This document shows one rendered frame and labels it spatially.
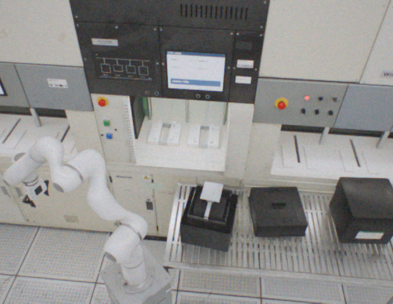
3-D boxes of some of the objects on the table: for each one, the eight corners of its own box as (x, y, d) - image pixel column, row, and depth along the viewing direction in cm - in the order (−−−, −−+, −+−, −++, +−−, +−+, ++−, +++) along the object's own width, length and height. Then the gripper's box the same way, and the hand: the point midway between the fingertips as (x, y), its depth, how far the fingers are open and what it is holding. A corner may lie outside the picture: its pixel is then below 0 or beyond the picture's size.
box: (339, 244, 204) (353, 217, 187) (327, 203, 225) (338, 176, 208) (389, 245, 204) (408, 218, 187) (373, 204, 225) (388, 177, 208)
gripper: (38, 165, 188) (47, 187, 200) (11, 187, 177) (22, 209, 189) (49, 170, 185) (57, 192, 197) (21, 193, 174) (32, 215, 186)
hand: (39, 199), depth 192 cm, fingers open, 8 cm apart
